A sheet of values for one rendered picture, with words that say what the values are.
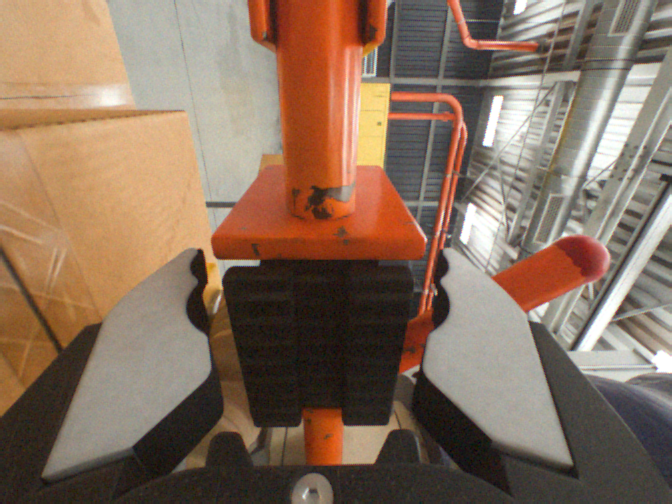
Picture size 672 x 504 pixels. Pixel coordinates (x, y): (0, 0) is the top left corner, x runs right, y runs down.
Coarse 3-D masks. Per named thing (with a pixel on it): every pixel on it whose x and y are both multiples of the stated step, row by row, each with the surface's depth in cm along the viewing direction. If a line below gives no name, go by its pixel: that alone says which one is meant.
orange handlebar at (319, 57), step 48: (288, 0) 6; (336, 0) 6; (384, 0) 6; (288, 48) 7; (336, 48) 6; (288, 96) 7; (336, 96) 7; (288, 144) 8; (336, 144) 8; (288, 192) 9; (336, 192) 8; (336, 432) 15
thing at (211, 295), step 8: (208, 264) 29; (208, 272) 28; (216, 272) 29; (208, 280) 27; (216, 280) 29; (208, 288) 27; (216, 288) 29; (208, 296) 27; (216, 296) 28; (208, 304) 27; (216, 304) 28; (208, 312) 27; (208, 320) 26; (208, 328) 26; (208, 336) 26
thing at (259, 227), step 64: (256, 192) 11; (384, 192) 11; (256, 256) 8; (320, 256) 8; (384, 256) 8; (256, 320) 8; (320, 320) 9; (384, 320) 8; (256, 384) 9; (320, 384) 11; (384, 384) 10
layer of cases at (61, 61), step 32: (0, 0) 46; (32, 0) 51; (64, 0) 57; (96, 0) 65; (0, 32) 46; (32, 32) 51; (64, 32) 57; (96, 32) 65; (0, 64) 46; (32, 64) 51; (64, 64) 57; (96, 64) 66; (0, 96) 46; (32, 96) 51; (64, 96) 57; (96, 96) 66; (128, 96) 76
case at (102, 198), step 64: (0, 128) 12; (64, 128) 14; (128, 128) 19; (0, 192) 11; (64, 192) 14; (128, 192) 19; (192, 192) 28; (0, 256) 11; (64, 256) 14; (128, 256) 19; (0, 320) 11; (64, 320) 14; (0, 384) 11
